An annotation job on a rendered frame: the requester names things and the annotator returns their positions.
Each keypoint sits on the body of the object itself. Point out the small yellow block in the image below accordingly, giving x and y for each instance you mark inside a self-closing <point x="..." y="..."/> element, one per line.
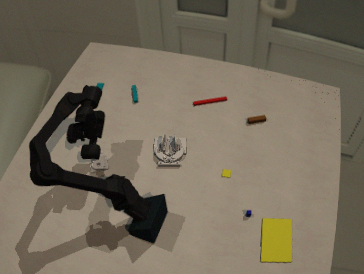
<point x="226" y="173"/>

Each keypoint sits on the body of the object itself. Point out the red rod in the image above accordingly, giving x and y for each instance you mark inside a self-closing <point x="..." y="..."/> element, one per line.
<point x="209" y="101"/>

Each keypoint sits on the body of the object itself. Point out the brown rectangular bar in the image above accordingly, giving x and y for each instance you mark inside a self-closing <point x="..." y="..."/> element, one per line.
<point x="256" y="119"/>

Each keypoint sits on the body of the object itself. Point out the yellow flat rectangular plate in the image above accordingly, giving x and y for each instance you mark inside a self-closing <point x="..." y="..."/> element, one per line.
<point x="276" y="240"/>

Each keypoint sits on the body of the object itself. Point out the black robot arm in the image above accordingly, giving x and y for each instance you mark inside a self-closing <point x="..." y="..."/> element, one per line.
<point x="46" y="173"/>

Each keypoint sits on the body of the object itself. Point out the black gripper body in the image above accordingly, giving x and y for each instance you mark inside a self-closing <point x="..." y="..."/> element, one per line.
<point x="92" y="151"/>

